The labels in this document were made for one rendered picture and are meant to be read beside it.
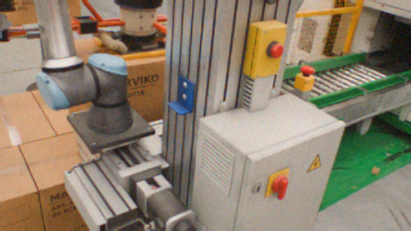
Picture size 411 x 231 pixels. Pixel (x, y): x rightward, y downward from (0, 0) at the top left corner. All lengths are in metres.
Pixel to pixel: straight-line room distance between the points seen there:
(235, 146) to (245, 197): 0.12
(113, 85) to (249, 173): 0.53
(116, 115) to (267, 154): 0.55
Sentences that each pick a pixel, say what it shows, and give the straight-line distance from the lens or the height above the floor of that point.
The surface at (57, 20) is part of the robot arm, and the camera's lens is 1.11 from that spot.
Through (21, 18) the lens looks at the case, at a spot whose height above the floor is 0.77.
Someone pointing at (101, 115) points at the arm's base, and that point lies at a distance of 1.24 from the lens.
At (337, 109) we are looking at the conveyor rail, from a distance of 2.67.
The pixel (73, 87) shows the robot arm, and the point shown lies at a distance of 1.13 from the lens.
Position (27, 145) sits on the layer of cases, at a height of 0.54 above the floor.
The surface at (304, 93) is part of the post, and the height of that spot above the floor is 0.92.
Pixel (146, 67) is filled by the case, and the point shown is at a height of 1.05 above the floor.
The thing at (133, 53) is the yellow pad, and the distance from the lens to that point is 1.74.
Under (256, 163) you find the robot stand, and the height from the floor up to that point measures 1.22.
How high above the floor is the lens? 1.71
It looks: 29 degrees down
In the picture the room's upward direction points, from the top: 6 degrees clockwise
